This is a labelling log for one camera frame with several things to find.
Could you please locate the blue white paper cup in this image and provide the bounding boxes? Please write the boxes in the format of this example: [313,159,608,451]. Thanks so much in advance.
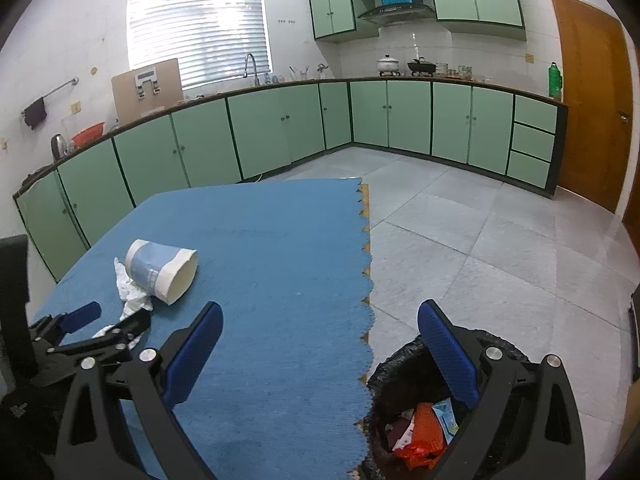
[125,240,198,306]

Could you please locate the green white snack bag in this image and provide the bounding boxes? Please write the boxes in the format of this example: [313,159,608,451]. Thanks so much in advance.
[432,399,459,444]

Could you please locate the orange spiky pad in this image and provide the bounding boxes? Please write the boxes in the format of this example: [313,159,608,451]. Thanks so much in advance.
[393,402,447,470]

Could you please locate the black lined trash bin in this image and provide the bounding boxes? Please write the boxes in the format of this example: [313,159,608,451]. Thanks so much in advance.
[359,336,471,479]

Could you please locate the green lower kitchen cabinets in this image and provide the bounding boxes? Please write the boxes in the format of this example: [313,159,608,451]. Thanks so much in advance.
[13,78,568,280]

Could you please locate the blue table mat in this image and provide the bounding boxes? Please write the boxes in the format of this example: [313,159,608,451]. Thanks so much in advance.
[41,178,374,479]

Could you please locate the electric kettle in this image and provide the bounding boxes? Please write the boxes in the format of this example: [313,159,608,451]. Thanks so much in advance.
[50,133,68,162]

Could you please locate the red basin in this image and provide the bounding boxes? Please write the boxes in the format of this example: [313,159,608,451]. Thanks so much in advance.
[72,122,104,148]

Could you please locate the dark hanging towel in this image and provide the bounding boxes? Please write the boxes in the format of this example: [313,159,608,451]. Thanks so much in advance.
[22,96,48,130]

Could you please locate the cardboard box on counter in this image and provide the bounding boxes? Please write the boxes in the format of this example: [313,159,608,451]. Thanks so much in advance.
[112,58,183,126]

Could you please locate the brown wooden door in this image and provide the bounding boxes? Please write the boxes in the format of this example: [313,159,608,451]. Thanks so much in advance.
[551,0,634,212]

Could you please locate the sink faucet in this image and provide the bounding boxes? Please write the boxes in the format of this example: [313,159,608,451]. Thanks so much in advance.
[243,52,260,87]

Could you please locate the black wok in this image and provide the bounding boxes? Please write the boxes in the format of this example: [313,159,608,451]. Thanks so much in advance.
[407,58,436,77]

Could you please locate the green bottle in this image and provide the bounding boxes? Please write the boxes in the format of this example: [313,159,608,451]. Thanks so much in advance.
[548,62,563,101]

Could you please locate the white cooking pot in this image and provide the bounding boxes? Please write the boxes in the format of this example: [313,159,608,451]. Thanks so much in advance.
[378,54,400,77]

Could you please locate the window blinds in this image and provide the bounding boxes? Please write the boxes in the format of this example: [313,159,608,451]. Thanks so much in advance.
[126,0,272,90]

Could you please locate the range hood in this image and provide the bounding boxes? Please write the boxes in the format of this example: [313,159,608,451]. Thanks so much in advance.
[358,3,436,26]

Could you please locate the wall towel rail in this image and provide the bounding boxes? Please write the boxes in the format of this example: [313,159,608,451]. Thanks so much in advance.
[21,77,79,117]

